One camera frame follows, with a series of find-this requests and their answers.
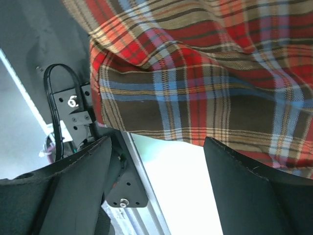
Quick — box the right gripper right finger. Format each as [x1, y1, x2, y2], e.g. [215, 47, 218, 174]
[203, 138, 313, 235]

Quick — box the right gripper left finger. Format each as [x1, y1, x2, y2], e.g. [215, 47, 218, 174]
[0, 137, 112, 235]

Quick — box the red plaid long sleeve shirt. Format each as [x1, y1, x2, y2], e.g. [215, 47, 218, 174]
[63, 0, 313, 179]

